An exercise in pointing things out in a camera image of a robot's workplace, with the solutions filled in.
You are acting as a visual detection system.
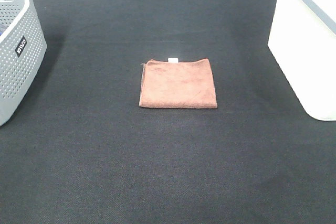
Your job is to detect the brown towel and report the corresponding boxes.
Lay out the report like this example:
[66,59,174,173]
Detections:
[139,58,218,109]

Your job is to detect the black table cloth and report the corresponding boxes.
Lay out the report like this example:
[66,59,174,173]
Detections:
[1,0,335,223]

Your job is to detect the grey perforated laundry basket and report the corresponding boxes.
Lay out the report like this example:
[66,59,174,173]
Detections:
[1,0,47,124]

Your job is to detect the white plastic basket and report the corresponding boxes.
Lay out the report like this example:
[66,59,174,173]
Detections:
[268,0,335,121]

